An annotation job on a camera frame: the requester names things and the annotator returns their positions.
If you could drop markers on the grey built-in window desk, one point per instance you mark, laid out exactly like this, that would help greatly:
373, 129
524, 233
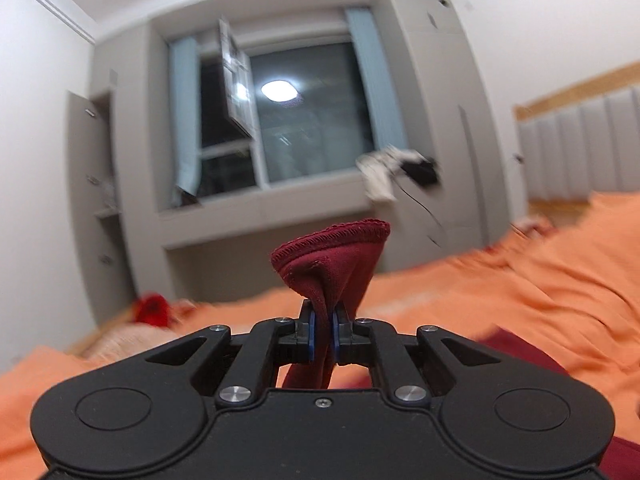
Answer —
280, 220

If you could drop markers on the tall grey wardrobe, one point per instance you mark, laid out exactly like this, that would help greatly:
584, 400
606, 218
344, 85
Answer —
440, 110

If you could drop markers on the pale blue curtain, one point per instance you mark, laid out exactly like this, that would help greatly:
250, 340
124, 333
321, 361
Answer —
375, 75
184, 115

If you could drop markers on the grey padded headboard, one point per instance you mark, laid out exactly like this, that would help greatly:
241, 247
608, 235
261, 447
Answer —
580, 145

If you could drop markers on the open white window sash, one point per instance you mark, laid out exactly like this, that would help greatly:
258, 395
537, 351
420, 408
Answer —
239, 85

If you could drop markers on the orange blanket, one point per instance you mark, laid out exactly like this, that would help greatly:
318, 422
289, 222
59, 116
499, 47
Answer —
550, 285

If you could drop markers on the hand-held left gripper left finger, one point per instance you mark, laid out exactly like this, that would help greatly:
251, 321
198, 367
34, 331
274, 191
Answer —
311, 334

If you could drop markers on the dark red garment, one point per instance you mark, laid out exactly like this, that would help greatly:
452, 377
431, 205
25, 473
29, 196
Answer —
330, 260

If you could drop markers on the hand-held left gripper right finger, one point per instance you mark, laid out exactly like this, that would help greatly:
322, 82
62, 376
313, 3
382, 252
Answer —
334, 335

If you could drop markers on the white cloth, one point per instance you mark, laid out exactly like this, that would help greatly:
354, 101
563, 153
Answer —
379, 175

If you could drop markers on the bright red cloth item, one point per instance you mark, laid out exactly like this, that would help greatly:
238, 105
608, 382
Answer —
152, 309

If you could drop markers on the large glass window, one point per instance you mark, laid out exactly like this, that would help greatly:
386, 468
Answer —
310, 125

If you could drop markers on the open grey cabinet door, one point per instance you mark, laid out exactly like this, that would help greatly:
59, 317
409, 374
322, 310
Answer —
95, 200

